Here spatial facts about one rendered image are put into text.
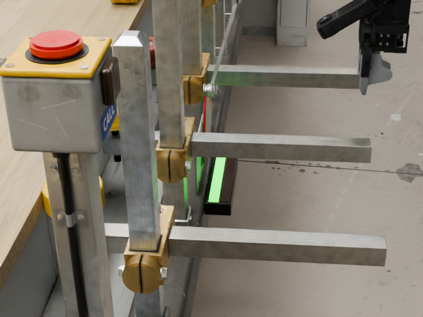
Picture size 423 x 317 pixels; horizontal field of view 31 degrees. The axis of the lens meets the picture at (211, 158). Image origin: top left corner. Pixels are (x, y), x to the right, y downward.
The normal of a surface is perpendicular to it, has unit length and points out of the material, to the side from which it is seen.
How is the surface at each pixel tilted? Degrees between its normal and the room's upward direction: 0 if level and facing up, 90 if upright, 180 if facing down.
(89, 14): 0
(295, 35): 90
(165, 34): 90
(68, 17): 0
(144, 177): 90
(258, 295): 0
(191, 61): 90
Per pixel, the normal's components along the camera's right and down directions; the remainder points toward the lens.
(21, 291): 1.00, 0.04
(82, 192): -0.10, 0.51
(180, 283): -0.02, -0.86
